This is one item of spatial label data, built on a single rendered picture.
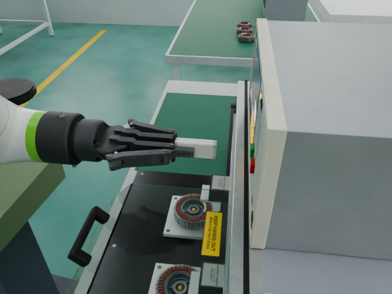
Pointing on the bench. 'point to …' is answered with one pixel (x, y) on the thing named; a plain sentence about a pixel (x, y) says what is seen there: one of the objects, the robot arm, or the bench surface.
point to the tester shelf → (247, 269)
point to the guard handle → (79, 257)
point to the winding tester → (322, 139)
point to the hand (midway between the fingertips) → (195, 148)
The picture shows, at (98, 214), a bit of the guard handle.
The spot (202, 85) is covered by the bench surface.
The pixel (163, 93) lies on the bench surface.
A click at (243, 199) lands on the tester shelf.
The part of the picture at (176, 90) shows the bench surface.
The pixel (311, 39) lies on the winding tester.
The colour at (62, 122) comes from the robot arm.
